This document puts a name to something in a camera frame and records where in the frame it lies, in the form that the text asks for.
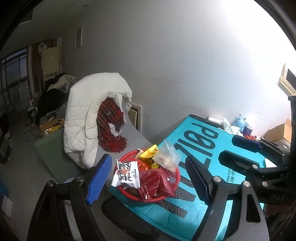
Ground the white snack packet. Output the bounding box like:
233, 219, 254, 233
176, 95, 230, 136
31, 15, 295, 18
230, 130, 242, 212
111, 161, 140, 189

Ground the red plastic mesh basket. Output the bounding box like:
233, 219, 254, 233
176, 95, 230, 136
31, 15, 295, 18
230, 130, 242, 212
111, 145, 181, 203

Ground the clear zip bag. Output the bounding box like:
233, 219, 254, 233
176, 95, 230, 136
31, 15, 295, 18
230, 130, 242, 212
152, 140, 181, 173

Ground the dark red foil packet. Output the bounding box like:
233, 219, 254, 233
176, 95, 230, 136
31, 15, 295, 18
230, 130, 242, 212
138, 168, 175, 202

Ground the yellow black snack packet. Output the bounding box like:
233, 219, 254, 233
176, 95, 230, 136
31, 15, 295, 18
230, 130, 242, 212
139, 144, 159, 169

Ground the red candy wrapper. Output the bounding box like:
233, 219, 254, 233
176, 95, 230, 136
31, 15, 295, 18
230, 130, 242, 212
244, 135, 257, 140

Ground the navy jar white lid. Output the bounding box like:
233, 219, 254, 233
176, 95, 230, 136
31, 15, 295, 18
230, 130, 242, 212
242, 126, 252, 136

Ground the crumpled white tissue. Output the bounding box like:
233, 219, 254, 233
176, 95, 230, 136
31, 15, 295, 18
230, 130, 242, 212
223, 118, 240, 135

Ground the light blue deer humidifier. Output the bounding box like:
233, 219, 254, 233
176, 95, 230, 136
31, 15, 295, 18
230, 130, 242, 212
232, 114, 246, 132

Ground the cardboard box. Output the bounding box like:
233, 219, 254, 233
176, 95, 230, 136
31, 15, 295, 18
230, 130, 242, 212
264, 118, 292, 144

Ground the teal mat with black letters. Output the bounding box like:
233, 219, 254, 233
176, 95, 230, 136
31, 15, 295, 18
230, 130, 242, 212
108, 114, 278, 241

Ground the white remote control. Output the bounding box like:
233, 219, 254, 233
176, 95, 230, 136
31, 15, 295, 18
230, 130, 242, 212
206, 117, 224, 126

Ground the white quilted jacket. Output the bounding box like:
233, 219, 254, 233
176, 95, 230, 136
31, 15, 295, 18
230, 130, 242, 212
64, 73, 132, 169

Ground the red plaid scarf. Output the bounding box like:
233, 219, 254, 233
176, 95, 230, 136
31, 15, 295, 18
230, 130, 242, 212
96, 97, 127, 153

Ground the grey chair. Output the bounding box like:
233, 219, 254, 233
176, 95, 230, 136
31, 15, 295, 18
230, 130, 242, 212
34, 101, 151, 186

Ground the cream framed wall panel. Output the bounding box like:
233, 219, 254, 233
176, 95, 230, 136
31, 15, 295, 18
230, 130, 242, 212
278, 63, 296, 96

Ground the wall access panel frame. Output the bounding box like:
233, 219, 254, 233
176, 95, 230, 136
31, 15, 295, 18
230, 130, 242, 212
128, 104, 142, 133

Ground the window with dark frame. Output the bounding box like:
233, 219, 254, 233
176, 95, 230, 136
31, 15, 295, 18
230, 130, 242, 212
1, 48, 31, 111

